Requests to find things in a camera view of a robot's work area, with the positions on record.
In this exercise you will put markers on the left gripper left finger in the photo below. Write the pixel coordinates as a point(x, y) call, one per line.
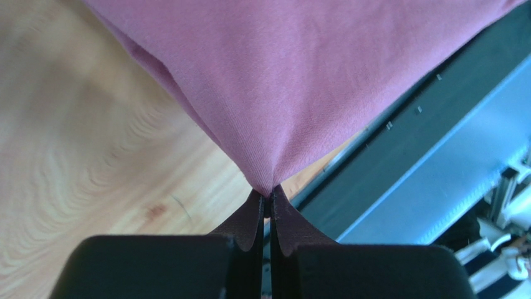
point(245, 228)

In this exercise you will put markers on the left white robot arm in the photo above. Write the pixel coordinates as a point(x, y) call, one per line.
point(305, 263)

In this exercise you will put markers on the pink t shirt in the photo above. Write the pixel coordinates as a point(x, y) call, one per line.
point(277, 85)

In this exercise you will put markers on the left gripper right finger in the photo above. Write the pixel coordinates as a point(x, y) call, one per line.
point(289, 232)

